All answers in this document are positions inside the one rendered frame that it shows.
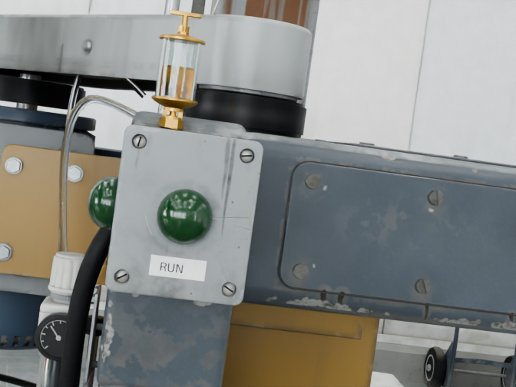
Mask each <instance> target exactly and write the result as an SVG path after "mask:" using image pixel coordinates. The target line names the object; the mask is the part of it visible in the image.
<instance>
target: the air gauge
mask: <svg viewBox="0 0 516 387"><path fill-rule="evenodd" d="M67 316H68V314H67V313H62V312H58V313H52V314H50V315H48V316H46V317H45V318H44V319H43V320H42V321H41V322H40V323H39V325H38V327H37V329H36V331H35V344H36V346H37V348H38V351H39V352H40V353H41V354H42V355H43V356H44V357H46V358H48V359H51V360H55V361H61V356H62V349H63V343H64V337H65V327H66V322H67Z"/></svg>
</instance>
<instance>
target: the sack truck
mask: <svg viewBox="0 0 516 387"><path fill-rule="evenodd" d="M459 329H460V328H456V327H455V334H454V339H453V341H452V342H451V345H450V346H449V347H448V350H447V352H446V353H445V354H444V352H443V350H442V349H441V348H440V347H437V346H434V347H431V348H430V349H429V350H428V353H427V355H426V358H425V366H424V377H425V384H426V386H427V387H441V386H442V385H443V387H452V378H453V372H460V373H468V374H475V375H488V376H495V377H501V387H516V345H515V351H514V356H508V357H507V358H506V359H505V361H504V362H496V361H491V360H485V359H470V358H455V357H456V351H457V345H458V335H459ZM455 362H458V363H473V364H481V365H487V366H497V367H502V369H501V374H497V373H490V372H476V371H469V370H462V369H454V367H455Z"/></svg>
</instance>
